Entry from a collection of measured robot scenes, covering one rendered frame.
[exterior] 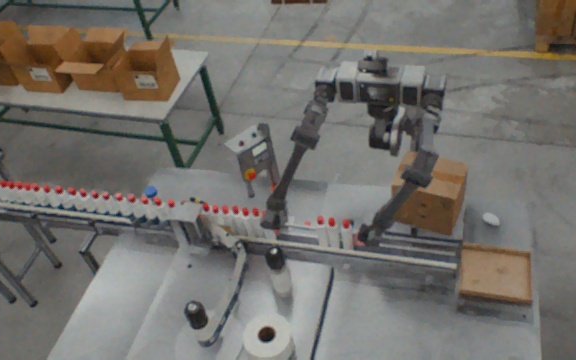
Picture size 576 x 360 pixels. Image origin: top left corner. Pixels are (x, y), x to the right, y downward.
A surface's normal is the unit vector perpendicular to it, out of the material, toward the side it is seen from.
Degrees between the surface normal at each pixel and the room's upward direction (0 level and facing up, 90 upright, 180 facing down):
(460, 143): 0
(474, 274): 0
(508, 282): 0
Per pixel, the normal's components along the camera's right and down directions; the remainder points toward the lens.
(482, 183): -0.14, -0.68
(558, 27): -0.29, 0.75
